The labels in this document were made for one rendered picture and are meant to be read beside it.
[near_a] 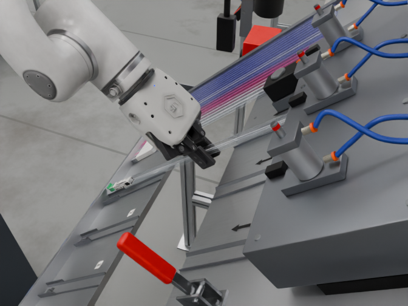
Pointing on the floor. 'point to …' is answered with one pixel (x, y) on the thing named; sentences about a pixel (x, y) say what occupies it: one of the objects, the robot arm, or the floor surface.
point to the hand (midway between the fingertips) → (204, 152)
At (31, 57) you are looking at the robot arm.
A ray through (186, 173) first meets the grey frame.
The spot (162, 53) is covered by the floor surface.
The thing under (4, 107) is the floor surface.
